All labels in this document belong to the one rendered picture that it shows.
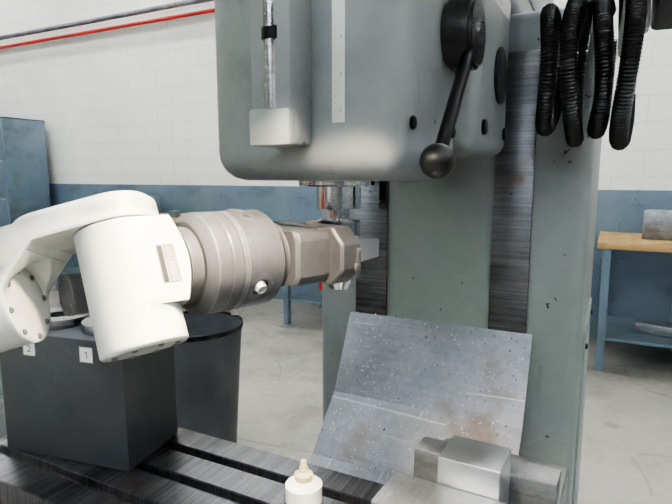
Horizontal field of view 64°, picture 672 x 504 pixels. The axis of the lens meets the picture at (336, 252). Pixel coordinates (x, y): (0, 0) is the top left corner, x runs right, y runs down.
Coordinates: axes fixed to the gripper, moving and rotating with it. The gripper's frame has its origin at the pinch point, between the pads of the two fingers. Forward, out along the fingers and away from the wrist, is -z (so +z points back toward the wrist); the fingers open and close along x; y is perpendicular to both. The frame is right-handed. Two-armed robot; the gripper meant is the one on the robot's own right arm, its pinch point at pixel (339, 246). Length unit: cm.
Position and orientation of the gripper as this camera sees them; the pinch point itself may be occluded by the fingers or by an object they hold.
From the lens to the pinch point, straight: 57.5
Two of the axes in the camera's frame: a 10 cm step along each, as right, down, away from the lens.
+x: -7.0, -1.0, 7.1
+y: -0.1, 9.9, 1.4
